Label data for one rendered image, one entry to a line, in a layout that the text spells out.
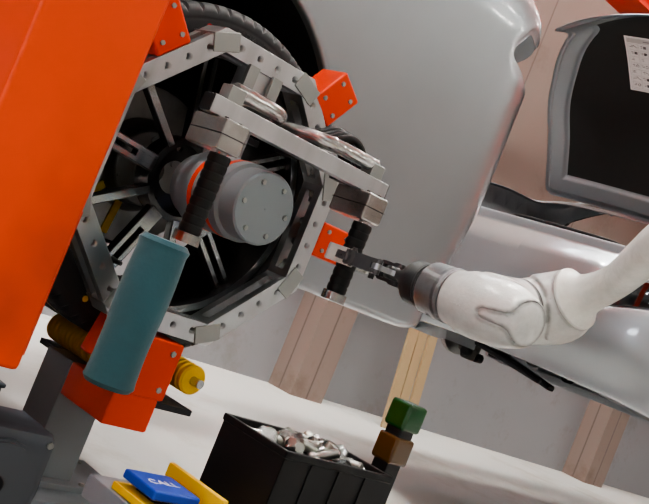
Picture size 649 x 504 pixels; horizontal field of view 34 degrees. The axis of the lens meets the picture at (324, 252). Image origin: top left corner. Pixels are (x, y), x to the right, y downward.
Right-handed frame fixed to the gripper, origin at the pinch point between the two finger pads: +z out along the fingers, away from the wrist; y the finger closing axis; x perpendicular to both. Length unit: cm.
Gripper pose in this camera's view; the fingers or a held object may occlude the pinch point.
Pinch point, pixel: (348, 257)
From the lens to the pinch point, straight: 185.6
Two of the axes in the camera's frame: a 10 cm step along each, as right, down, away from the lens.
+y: 6.7, 2.9, 6.8
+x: 3.8, -9.3, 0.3
